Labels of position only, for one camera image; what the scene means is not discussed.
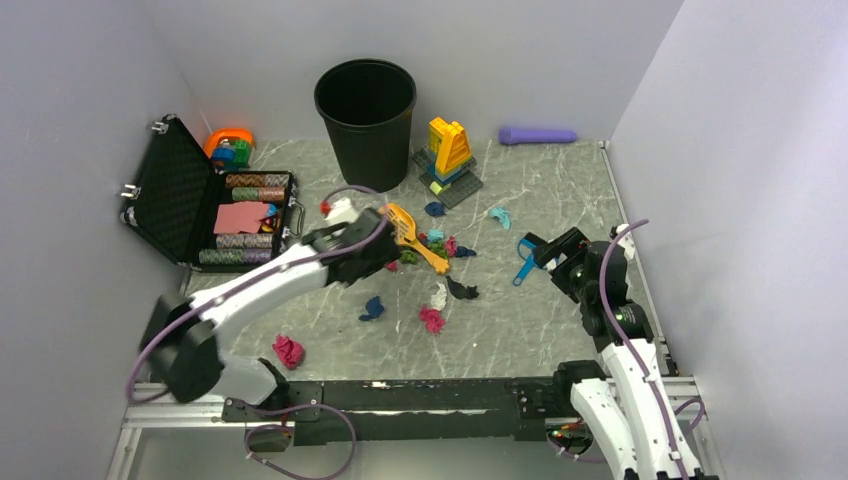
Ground blue brush with black bristles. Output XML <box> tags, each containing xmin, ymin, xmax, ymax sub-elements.
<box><xmin>512</xmin><ymin>238</ymin><xmax>537</xmax><ymax>287</ymax></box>

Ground yellow slotted plastic scoop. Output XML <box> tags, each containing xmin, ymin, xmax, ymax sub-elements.
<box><xmin>379</xmin><ymin>203</ymin><xmax>450</xmax><ymax>275</ymax></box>

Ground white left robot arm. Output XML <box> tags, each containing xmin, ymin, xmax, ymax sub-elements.
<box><xmin>137</xmin><ymin>208</ymin><xmax>400</xmax><ymax>420</ymax></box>

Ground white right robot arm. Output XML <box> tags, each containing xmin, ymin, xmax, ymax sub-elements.
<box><xmin>530</xmin><ymin>224</ymin><xmax>709</xmax><ymax>479</ymax></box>

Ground dark blue paper scrap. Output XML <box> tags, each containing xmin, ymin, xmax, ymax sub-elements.
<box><xmin>358</xmin><ymin>296</ymin><xmax>385</xmax><ymax>321</ymax></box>

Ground light blue paper scrap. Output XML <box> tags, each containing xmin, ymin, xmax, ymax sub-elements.
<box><xmin>426</xmin><ymin>229</ymin><xmax>445</xmax><ymax>243</ymax></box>

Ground green paper scrap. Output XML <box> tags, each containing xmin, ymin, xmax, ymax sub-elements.
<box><xmin>400</xmin><ymin>241</ymin><xmax>449</xmax><ymax>266</ymax></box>

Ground cyan paper scrap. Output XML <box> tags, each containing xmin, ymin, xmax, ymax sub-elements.
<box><xmin>489</xmin><ymin>206</ymin><xmax>512</xmax><ymax>230</ymax></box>

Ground white paper scrap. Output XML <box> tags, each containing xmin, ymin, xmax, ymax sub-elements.
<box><xmin>429</xmin><ymin>283</ymin><xmax>448</xmax><ymax>311</ymax></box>

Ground large pink paper scrap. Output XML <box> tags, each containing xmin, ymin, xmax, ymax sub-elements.
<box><xmin>272</xmin><ymin>335</ymin><xmax>305</xmax><ymax>370</ymax></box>

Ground pink paper scrap centre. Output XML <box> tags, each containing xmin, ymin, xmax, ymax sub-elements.
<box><xmin>418</xmin><ymin>305</ymin><xmax>446</xmax><ymax>334</ymax></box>

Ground magenta paper scrap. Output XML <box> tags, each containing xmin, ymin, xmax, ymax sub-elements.
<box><xmin>444</xmin><ymin>236</ymin><xmax>458</xmax><ymax>258</ymax></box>

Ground navy paper scrap near bricks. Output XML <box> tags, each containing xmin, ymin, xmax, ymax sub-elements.
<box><xmin>424</xmin><ymin>202</ymin><xmax>446</xmax><ymax>217</ymax></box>

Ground black paper scrap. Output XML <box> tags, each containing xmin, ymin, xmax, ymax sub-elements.
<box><xmin>446</xmin><ymin>276</ymin><xmax>480</xmax><ymax>300</ymax></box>

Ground navy paper scrap right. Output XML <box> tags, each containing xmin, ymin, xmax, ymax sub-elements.
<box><xmin>454</xmin><ymin>246</ymin><xmax>477</xmax><ymax>258</ymax></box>

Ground black poker chip case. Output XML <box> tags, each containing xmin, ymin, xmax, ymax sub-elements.
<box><xmin>119</xmin><ymin>114</ymin><xmax>305</xmax><ymax>273</ymax></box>

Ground yellow toy brick building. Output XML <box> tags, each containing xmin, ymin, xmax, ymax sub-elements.
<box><xmin>411</xmin><ymin>117</ymin><xmax>484</xmax><ymax>209</ymax></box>

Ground purple cylinder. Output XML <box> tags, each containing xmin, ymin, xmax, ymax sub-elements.
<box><xmin>497</xmin><ymin>127</ymin><xmax>579</xmax><ymax>146</ymax></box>

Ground black plastic trash bin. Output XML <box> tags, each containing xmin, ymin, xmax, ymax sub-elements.
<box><xmin>313</xmin><ymin>58</ymin><xmax>417</xmax><ymax>192</ymax></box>

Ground orange tape dispenser toy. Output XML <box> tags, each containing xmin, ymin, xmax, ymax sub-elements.
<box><xmin>203</xmin><ymin>127</ymin><xmax>254</xmax><ymax>171</ymax></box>

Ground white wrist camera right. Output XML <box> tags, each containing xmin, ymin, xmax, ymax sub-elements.
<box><xmin>609</xmin><ymin>223</ymin><xmax>636</xmax><ymax>261</ymax></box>

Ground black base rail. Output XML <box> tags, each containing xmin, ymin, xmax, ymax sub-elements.
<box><xmin>221</xmin><ymin>377</ymin><xmax>578</xmax><ymax>446</ymax></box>

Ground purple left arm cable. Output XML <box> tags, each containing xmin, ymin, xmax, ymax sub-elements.
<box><xmin>125</xmin><ymin>185</ymin><xmax>392</xmax><ymax>407</ymax></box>

